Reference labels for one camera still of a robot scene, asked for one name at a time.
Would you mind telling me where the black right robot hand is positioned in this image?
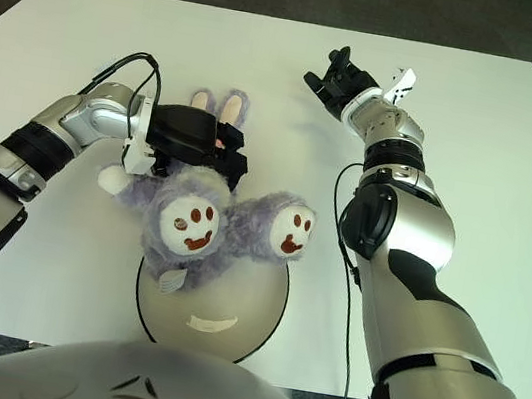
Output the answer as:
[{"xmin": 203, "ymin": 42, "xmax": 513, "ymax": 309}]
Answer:
[{"xmin": 298, "ymin": 41, "xmax": 389, "ymax": 128}]

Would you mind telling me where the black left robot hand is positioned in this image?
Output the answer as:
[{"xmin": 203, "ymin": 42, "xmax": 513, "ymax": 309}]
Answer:
[{"xmin": 140, "ymin": 99, "xmax": 259, "ymax": 196}]

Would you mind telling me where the purple plush rabbit doll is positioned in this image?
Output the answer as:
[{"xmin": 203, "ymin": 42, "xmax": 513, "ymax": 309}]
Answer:
[{"xmin": 82, "ymin": 71, "xmax": 337, "ymax": 319}]

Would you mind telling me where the white plate with black rim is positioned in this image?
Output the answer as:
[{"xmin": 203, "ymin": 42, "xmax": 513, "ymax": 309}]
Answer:
[{"xmin": 125, "ymin": 235, "xmax": 295, "ymax": 370}]

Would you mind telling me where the grey robot torso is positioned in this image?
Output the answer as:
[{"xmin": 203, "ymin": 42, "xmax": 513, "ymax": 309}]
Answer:
[{"xmin": 0, "ymin": 317, "xmax": 371, "ymax": 399}]

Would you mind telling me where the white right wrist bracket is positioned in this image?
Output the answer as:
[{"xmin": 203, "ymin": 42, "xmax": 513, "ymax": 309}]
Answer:
[{"xmin": 381, "ymin": 65, "xmax": 418, "ymax": 108}]

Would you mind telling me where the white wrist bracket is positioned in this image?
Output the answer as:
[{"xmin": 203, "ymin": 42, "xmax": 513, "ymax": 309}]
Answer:
[
  {"xmin": 117, "ymin": 94, "xmax": 167, "ymax": 179},
  {"xmin": 381, "ymin": 65, "xmax": 418, "ymax": 108}
]

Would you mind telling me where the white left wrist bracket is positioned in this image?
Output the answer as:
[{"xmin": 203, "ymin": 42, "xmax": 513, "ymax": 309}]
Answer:
[{"xmin": 117, "ymin": 94, "xmax": 167, "ymax": 179}]

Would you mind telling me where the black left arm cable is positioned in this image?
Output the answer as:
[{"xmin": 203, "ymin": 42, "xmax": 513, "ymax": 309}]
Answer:
[{"xmin": 72, "ymin": 44, "xmax": 169, "ymax": 145}]

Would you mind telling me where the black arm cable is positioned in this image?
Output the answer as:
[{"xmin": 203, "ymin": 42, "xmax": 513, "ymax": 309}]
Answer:
[
  {"xmin": 72, "ymin": 44, "xmax": 169, "ymax": 145},
  {"xmin": 299, "ymin": 158, "xmax": 390, "ymax": 399}
]

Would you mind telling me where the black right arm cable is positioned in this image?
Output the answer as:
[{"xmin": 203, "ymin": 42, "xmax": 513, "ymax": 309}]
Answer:
[{"xmin": 299, "ymin": 158, "xmax": 390, "ymax": 399}]

